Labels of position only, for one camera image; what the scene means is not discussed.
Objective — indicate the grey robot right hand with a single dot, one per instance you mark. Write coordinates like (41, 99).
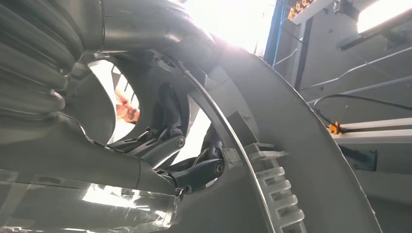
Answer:
(80, 154)

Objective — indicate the white metal beam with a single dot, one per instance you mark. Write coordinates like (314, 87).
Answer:
(376, 132)

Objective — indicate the blue metal post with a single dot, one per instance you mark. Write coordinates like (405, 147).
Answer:
(275, 32)

